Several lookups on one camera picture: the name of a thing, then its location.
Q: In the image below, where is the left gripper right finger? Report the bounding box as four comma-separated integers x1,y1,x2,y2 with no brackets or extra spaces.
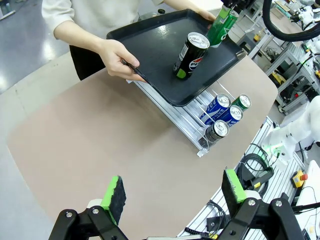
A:
217,168,305,240

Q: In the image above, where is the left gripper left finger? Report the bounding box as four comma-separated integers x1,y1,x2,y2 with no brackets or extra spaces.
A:
48,175,131,240

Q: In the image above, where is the green soda can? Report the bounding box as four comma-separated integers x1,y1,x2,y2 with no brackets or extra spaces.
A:
231,93,252,112
206,6,240,48

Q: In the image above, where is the black Pepsi can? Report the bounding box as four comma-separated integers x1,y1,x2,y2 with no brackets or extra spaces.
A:
173,31,211,81
204,119,230,145

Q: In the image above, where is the black plastic serving tray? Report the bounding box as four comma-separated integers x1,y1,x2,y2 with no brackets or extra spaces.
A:
106,8,247,108

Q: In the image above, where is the person's right forearm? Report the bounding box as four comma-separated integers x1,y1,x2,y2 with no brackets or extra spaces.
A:
53,19,108,55

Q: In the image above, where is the person's left forearm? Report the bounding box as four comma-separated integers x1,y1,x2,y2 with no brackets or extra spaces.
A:
162,0,201,14

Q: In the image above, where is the person in grey sweater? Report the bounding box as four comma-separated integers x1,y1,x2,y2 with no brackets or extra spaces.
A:
41,0,166,81

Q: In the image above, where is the person's left hand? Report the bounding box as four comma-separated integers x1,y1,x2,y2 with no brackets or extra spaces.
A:
196,9,217,24

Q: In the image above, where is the person's right hand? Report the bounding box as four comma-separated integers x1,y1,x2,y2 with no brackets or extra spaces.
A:
98,38,147,83

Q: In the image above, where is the yellow emergency stop button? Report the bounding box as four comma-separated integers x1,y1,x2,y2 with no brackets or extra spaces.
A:
291,169,309,188

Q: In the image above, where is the blue Pocari Sweat can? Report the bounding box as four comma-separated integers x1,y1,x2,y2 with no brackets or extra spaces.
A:
199,93,232,126
214,104,244,129

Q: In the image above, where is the aluminium equipment cart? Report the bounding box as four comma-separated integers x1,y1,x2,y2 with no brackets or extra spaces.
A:
264,41,320,114

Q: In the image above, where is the clear acrylic can rack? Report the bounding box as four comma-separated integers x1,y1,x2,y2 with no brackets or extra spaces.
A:
126,79,252,158

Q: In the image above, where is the coiled black cable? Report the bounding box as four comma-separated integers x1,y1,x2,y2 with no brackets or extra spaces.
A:
236,152,275,191

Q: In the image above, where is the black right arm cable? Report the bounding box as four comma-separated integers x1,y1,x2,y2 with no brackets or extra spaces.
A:
262,0,320,42

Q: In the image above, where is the aluminium frame platform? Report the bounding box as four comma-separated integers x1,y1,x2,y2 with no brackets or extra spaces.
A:
177,116,306,240

